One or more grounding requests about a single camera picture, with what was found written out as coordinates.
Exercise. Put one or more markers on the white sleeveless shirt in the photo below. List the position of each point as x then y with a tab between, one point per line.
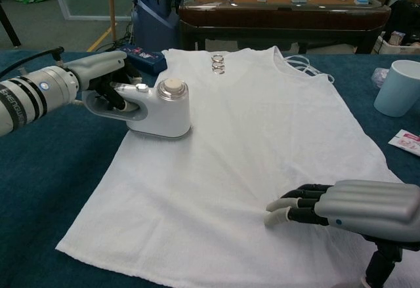
229	156

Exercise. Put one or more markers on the white face mahjong tiles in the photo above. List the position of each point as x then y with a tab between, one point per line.
300	0

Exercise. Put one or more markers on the light blue cup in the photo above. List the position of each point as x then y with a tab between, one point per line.
397	88

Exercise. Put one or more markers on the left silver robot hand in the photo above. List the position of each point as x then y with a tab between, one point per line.
98	66

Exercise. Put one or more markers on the wooden pole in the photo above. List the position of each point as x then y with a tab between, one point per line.
113	6

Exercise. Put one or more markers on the white handheld device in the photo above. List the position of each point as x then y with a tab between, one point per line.
167	114

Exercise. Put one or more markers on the dark blue patterned box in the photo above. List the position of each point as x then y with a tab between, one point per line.
147	59

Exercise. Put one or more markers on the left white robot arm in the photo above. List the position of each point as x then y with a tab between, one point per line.
29	97

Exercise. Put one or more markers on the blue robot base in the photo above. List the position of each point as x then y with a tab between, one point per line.
154	12

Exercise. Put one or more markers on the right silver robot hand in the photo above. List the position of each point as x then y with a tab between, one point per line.
367	206

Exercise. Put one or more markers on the brown mahjong table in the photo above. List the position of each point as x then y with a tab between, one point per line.
282	22

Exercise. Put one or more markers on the blue table cloth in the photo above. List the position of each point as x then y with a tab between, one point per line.
49	176

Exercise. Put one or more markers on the pink white toothpaste tube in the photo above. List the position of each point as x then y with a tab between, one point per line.
405	142

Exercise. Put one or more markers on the clear purple plastic box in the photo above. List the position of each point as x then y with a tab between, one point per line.
380	76

